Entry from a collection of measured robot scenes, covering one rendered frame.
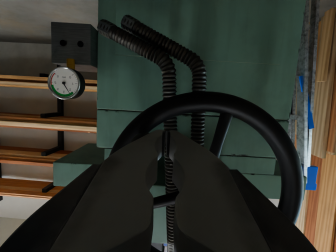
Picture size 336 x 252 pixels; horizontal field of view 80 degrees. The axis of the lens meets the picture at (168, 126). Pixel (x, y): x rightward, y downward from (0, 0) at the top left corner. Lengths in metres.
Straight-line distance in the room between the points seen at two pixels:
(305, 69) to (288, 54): 0.80
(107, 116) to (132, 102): 0.07
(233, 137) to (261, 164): 0.09
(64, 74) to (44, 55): 3.08
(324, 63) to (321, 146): 0.60
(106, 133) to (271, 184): 0.40
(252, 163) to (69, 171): 0.43
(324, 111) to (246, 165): 1.40
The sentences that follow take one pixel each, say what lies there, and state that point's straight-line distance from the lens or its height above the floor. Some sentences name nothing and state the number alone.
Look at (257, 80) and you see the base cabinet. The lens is 0.50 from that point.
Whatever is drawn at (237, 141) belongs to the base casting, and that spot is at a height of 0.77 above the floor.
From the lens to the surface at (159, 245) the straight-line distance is 0.51.
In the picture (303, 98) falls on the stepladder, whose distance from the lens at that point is 1.33.
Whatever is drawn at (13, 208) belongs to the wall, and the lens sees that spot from 4.25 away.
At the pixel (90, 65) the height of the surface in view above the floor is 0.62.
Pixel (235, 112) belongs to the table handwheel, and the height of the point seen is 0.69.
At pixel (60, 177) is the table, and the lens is 0.56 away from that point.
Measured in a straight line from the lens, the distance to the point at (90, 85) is 2.71.
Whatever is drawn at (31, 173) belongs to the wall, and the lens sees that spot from 3.83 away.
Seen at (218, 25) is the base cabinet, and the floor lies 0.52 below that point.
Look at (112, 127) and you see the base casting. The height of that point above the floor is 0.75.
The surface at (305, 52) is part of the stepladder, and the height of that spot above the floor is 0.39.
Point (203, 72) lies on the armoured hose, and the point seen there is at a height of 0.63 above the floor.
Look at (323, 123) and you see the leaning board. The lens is 1.87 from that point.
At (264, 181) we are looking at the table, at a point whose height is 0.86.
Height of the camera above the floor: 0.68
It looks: 7 degrees up
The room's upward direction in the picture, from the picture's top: 177 degrees counter-clockwise
